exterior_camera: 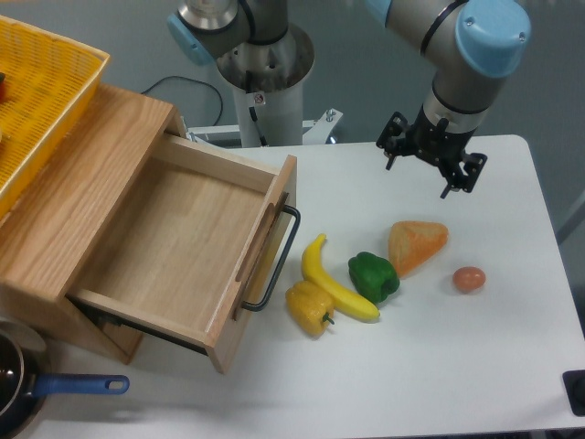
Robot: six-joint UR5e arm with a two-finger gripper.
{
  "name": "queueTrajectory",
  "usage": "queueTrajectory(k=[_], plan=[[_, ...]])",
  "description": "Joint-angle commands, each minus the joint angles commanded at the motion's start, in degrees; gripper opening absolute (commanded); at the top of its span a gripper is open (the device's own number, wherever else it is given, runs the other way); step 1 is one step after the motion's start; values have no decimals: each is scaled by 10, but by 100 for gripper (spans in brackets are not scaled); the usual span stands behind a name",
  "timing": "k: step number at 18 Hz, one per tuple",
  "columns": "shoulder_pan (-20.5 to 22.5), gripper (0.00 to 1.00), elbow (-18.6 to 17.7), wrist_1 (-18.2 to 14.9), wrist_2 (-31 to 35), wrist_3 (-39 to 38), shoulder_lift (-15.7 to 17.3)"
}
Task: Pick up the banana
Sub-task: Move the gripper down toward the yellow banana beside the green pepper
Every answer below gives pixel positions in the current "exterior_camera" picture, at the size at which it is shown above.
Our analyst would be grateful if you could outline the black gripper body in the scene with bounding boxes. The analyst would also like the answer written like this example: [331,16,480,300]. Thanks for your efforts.
[405,108,475,178]

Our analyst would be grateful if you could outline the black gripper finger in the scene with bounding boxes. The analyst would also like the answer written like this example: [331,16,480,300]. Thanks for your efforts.
[376,112,408,171]
[439,152,487,198]

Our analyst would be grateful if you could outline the yellow banana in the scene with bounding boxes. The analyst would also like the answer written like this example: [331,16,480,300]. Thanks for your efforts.
[301,233,380,322]

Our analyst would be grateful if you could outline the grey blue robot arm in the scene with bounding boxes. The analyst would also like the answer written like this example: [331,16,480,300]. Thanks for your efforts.
[167,1,531,192]

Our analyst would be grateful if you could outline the orange triangular bread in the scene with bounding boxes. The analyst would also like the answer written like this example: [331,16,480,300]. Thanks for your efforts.
[388,220,449,278]

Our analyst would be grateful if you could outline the brown egg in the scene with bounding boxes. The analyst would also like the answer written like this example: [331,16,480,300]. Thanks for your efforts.
[452,266,486,294]

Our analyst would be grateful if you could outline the green bell pepper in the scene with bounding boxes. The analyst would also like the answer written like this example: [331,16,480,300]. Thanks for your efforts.
[347,252,400,305]

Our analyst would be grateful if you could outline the yellow bell pepper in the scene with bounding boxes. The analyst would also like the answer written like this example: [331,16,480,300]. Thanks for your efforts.
[285,281,335,338]

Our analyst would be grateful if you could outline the open wooden drawer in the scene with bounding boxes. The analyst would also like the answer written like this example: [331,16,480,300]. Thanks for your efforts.
[69,134,297,373]

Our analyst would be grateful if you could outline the black corner object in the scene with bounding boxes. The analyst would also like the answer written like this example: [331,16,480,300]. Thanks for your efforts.
[562,369,585,417]

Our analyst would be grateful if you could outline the yellow plastic basket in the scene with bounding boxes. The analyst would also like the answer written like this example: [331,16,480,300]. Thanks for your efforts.
[1,16,110,215]

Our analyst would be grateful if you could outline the wooden drawer cabinet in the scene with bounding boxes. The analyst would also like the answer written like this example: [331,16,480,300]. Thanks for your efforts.
[1,85,186,364]

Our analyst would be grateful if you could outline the white metal base frame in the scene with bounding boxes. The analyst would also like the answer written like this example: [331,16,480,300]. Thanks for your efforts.
[186,108,344,149]

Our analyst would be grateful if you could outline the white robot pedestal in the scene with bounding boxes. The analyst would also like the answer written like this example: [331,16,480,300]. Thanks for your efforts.
[217,23,314,146]

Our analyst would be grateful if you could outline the black drawer handle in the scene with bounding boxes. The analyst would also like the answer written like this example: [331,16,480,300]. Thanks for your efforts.
[240,204,302,313]

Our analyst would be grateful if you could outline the black cable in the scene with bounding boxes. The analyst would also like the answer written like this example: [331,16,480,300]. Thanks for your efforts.
[141,75,224,128]

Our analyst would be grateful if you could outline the blue handled pot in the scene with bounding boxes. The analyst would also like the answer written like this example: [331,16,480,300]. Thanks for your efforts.
[1,320,130,438]

